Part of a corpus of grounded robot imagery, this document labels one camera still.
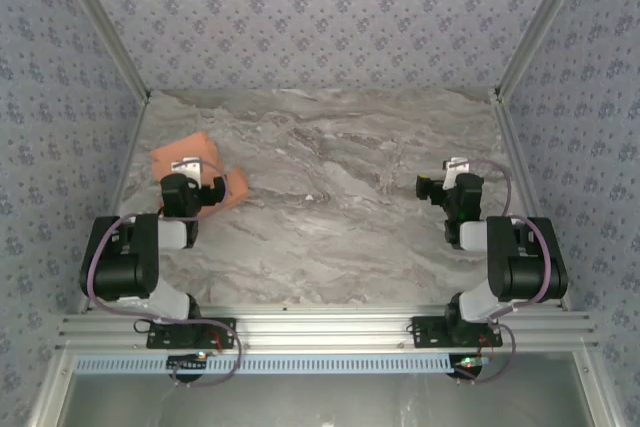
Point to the aluminium table side rail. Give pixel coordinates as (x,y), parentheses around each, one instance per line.
(520,172)
(120,197)

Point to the aluminium mounting rail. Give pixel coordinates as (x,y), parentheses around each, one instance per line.
(320,327)

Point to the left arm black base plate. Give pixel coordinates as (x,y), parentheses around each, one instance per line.
(165,339)

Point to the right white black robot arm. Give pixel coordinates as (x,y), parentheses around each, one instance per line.
(525,272)

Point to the grey metal lower shelf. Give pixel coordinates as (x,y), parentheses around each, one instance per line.
(320,402)

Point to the orange paper box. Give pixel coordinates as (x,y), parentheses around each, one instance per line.
(185,147)

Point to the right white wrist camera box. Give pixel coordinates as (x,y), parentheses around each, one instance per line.
(455,172)

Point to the aluminium frame post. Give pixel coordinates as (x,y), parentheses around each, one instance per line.
(100,22)
(545,22)

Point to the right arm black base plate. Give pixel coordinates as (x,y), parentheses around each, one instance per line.
(425,332)

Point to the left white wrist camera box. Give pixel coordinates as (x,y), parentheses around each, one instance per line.
(190,167)

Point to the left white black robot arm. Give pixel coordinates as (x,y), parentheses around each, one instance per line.
(120,267)

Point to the black controller board with LED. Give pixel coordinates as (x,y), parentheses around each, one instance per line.
(470,364)
(187,363)

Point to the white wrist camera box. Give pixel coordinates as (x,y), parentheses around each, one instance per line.
(455,172)
(190,167)

